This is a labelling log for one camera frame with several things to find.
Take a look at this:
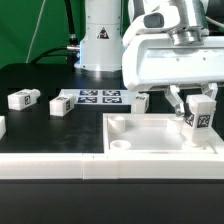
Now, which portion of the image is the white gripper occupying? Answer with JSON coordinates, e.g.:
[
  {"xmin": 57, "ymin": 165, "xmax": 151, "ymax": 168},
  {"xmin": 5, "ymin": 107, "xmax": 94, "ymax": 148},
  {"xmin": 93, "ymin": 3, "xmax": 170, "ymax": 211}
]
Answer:
[{"xmin": 122, "ymin": 34, "xmax": 224, "ymax": 117}]

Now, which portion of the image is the white square tabletop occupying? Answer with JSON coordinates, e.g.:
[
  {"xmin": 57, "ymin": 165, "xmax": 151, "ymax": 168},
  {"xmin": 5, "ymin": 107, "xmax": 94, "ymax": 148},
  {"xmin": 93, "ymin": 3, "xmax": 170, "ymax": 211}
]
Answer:
[{"xmin": 103, "ymin": 113, "xmax": 224, "ymax": 155}]

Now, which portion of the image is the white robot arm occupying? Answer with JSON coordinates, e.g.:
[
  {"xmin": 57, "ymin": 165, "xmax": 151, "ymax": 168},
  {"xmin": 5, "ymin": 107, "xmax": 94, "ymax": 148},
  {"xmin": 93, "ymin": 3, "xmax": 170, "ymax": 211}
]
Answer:
[{"xmin": 77, "ymin": 0, "xmax": 224, "ymax": 116}]

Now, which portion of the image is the paper sheet with tags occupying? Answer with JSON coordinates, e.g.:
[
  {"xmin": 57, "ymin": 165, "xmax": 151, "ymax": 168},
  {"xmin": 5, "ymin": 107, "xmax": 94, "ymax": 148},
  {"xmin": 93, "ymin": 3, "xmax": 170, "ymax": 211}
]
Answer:
[{"xmin": 59, "ymin": 89, "xmax": 137, "ymax": 105}]

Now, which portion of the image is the white obstacle fence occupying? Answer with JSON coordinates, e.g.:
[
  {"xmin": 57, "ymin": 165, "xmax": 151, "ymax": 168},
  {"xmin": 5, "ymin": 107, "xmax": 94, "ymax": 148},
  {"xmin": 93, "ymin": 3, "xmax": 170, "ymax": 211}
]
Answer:
[{"xmin": 0, "ymin": 151, "xmax": 224, "ymax": 180}]

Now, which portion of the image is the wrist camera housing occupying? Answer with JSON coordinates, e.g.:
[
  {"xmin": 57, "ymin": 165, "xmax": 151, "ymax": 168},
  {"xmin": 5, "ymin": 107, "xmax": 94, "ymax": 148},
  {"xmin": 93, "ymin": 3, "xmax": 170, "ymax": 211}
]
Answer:
[{"xmin": 123, "ymin": 6, "xmax": 180, "ymax": 47}]

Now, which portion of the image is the black cable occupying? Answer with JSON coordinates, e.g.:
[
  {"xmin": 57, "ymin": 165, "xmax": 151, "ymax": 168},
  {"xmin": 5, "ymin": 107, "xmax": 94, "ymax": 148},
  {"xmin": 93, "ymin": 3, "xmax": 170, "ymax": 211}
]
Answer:
[{"xmin": 30, "ymin": 0, "xmax": 81, "ymax": 64}]

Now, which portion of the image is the grey thin cable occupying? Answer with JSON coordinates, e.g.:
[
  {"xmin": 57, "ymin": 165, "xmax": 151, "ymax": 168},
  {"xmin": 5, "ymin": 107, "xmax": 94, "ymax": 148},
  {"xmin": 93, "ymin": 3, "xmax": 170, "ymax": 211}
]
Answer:
[{"xmin": 25, "ymin": 0, "xmax": 48, "ymax": 64}]

